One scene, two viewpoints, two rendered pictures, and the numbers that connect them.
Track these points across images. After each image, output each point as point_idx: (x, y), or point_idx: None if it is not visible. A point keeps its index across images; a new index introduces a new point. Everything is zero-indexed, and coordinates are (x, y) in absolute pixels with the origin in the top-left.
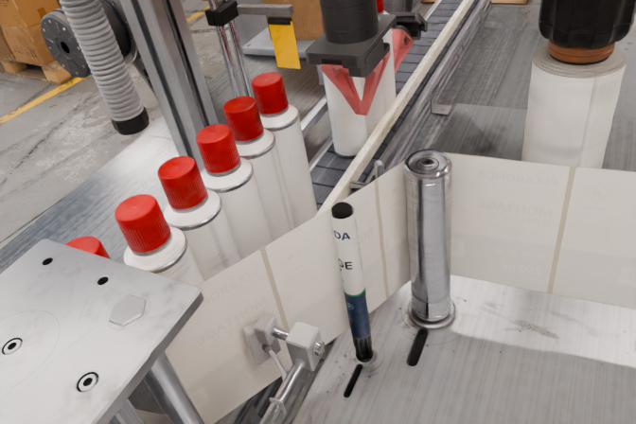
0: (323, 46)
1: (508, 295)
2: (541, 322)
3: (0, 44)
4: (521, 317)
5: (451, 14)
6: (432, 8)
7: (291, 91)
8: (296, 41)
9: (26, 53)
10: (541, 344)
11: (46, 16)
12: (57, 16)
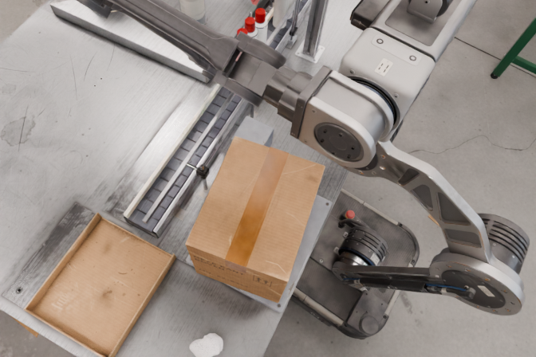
0: None
1: None
2: None
3: None
4: None
5: (172, 173)
6: (180, 193)
7: (289, 140)
8: None
9: None
10: None
11: (517, 225)
12: (502, 217)
